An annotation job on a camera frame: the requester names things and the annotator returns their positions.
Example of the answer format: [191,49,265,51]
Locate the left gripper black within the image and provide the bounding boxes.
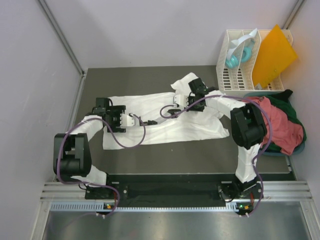
[106,106,126,132]

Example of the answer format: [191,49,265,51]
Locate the white printed t shirt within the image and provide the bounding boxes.
[102,72,230,150]

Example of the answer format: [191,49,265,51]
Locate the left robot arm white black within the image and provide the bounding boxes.
[53,97,126,199]

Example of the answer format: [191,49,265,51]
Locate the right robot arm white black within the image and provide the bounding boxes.
[187,78,267,202]

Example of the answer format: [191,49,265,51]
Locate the white plastic file organizer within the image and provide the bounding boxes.
[216,29,285,97]

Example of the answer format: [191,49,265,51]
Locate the teal white headphones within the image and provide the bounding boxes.
[225,28,258,69]

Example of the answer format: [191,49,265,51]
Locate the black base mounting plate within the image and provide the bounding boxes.
[84,173,263,201]

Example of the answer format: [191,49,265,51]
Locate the pink t shirt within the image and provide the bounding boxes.
[246,96,305,156]

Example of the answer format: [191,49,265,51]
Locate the orange plastic folder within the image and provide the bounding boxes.
[252,25,298,90]

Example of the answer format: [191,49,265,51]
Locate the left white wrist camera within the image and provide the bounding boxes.
[120,113,140,128]

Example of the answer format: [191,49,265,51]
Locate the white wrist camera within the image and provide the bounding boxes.
[120,113,140,128]
[173,94,189,109]

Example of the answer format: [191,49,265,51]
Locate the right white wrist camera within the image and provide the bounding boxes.
[173,94,189,109]

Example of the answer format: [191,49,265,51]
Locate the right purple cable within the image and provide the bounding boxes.
[159,94,273,218]

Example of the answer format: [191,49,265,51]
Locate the purple cable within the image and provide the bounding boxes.
[56,113,147,220]
[159,94,273,218]

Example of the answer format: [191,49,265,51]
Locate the grey slotted cable duct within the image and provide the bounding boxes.
[50,201,249,213]

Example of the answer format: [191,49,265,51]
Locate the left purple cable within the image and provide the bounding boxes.
[56,113,147,220]

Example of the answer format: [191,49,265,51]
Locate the aluminium frame rail front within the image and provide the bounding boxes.
[40,181,312,206]

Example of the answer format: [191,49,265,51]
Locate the aluminium corner post left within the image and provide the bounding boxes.
[36,0,85,76]

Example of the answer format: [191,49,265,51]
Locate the aluminium corner post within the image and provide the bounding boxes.
[281,0,307,30]
[36,0,85,76]

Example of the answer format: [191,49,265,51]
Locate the aluminium corner post right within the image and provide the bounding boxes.
[281,0,307,30]

